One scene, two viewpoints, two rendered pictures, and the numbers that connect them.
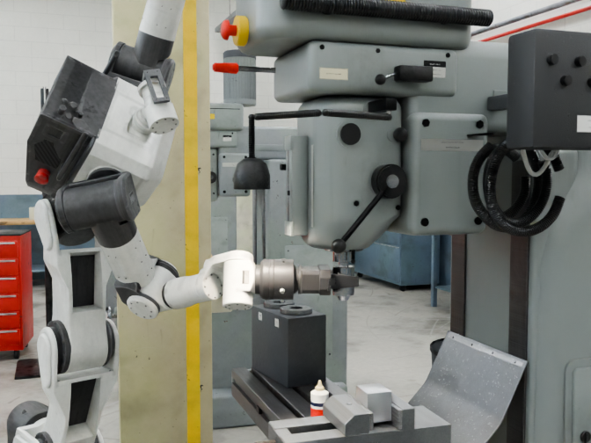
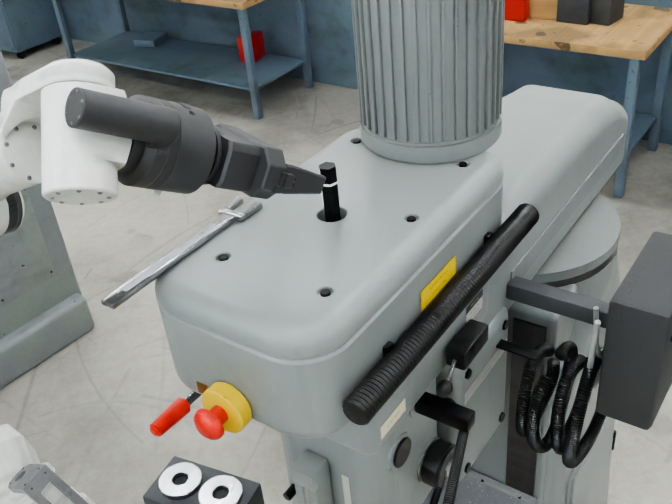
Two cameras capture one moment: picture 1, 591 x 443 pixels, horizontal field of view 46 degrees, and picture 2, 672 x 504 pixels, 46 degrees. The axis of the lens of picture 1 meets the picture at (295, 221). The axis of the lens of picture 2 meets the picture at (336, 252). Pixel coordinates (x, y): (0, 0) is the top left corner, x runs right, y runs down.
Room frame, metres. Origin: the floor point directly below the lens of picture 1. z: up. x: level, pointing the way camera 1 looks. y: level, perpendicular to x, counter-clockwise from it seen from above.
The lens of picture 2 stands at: (0.81, 0.34, 2.38)
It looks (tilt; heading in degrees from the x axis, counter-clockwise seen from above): 33 degrees down; 327
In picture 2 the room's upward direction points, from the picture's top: 6 degrees counter-clockwise
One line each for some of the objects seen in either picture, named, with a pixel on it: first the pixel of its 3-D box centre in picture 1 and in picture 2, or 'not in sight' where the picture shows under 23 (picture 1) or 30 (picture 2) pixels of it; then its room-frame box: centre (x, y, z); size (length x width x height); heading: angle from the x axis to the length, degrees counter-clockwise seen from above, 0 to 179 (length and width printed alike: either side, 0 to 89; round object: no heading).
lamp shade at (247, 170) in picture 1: (251, 173); not in sight; (1.36, 0.09, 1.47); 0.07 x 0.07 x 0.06
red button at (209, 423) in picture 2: (229, 30); (212, 420); (1.42, 0.13, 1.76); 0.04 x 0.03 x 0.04; 20
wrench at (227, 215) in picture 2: not in sight; (184, 248); (1.56, 0.07, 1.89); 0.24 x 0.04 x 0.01; 110
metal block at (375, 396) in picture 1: (373, 403); not in sight; (1.37, -0.16, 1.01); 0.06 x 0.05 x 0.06; 17
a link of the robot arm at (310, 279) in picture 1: (302, 280); not in sight; (1.51, -0.01, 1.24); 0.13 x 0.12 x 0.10; 1
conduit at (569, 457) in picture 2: (503, 184); (548, 395); (1.41, -0.42, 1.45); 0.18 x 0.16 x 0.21; 110
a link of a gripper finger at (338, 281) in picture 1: (344, 281); not in sight; (1.48, -0.10, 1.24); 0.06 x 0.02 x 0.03; 91
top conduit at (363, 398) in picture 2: (390, 10); (452, 297); (1.38, -0.19, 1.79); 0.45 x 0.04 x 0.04; 110
